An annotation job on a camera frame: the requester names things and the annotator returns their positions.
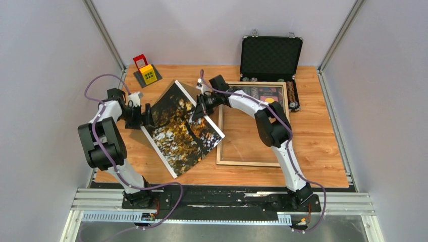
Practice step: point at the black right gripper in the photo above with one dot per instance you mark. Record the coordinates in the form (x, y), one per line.
(202, 108)

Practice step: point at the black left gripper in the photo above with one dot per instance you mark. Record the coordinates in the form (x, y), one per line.
(145, 120)

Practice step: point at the autumn leaves photo print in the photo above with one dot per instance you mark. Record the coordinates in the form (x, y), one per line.
(179, 141)

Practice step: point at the wooden picture frame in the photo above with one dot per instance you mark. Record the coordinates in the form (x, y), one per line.
(242, 145)

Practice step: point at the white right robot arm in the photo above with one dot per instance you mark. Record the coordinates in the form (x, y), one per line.
(272, 124)

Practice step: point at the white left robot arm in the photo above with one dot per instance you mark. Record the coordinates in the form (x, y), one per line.
(104, 147)

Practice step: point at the brown backing board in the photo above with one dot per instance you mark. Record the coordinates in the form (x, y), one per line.
(155, 93)

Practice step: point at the yellow red toy block house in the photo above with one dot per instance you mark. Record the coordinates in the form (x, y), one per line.
(146, 73)

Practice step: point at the black poker chip case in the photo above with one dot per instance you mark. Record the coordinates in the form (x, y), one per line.
(272, 59)

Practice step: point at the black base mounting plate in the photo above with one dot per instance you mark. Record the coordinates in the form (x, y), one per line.
(230, 203)

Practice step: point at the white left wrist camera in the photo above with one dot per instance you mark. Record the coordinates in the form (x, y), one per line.
(134, 99)

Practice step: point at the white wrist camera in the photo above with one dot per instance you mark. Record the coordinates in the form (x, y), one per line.
(200, 84)
(134, 99)

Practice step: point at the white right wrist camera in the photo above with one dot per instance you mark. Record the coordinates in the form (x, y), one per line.
(200, 84)

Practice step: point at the aluminium front rail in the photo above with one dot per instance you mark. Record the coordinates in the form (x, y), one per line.
(104, 205)

